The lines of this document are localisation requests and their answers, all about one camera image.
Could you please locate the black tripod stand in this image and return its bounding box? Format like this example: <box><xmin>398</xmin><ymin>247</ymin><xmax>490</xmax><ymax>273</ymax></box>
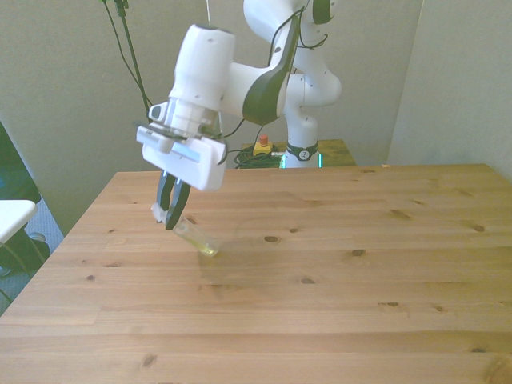
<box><xmin>114</xmin><ymin>0</ymin><xmax>155</xmax><ymax>117</ymax></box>

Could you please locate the coiled dark green cable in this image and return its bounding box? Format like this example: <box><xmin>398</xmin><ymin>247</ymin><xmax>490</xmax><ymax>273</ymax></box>
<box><xmin>227</xmin><ymin>147</ymin><xmax>286</xmax><ymax>170</ymax></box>

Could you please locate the yellow emergency stop button box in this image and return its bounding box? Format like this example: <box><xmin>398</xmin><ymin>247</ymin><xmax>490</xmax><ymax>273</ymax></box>
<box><xmin>253</xmin><ymin>134</ymin><xmax>274</xmax><ymax>158</ymax></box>

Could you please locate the black hanging cable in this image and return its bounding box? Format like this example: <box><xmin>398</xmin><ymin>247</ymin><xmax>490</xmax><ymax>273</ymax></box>
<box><xmin>98</xmin><ymin>0</ymin><xmax>267</xmax><ymax>161</ymax></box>

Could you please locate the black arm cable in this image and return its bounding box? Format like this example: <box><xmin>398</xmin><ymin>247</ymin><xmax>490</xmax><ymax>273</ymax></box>
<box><xmin>218</xmin><ymin>3</ymin><xmax>331</xmax><ymax>139</ymax></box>

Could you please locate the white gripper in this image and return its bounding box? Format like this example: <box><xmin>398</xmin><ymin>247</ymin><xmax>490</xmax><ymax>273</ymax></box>
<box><xmin>136</xmin><ymin>124</ymin><xmax>230</xmax><ymax>231</ymax></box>

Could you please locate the dark teal object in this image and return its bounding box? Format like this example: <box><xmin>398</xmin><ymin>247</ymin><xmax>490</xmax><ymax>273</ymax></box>
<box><xmin>0</xmin><ymin>119</ymin><xmax>43</xmax><ymax>209</ymax></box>

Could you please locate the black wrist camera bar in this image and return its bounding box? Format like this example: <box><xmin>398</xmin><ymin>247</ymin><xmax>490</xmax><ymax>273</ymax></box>
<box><xmin>133</xmin><ymin>119</ymin><xmax>227</xmax><ymax>142</ymax></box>

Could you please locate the clear sanitizer pump bottle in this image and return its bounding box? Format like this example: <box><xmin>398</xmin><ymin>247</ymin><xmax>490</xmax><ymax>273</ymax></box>
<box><xmin>150</xmin><ymin>202</ymin><xmax>219</xmax><ymax>258</ymax></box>

